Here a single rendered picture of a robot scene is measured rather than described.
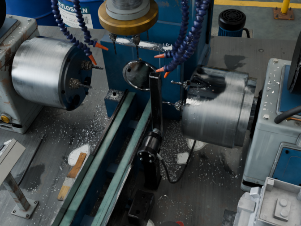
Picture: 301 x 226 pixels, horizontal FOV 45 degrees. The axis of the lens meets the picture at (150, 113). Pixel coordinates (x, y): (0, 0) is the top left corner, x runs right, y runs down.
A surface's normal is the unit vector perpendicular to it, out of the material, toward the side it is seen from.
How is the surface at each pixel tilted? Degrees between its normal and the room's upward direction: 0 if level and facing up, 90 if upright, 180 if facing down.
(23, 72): 51
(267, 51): 0
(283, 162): 90
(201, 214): 0
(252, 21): 0
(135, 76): 90
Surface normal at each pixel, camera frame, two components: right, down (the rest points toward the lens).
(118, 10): -0.04, -0.67
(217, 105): -0.25, 0.00
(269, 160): -0.32, 0.71
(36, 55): -0.15, -0.37
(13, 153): 0.70, -0.26
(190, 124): -0.32, 0.55
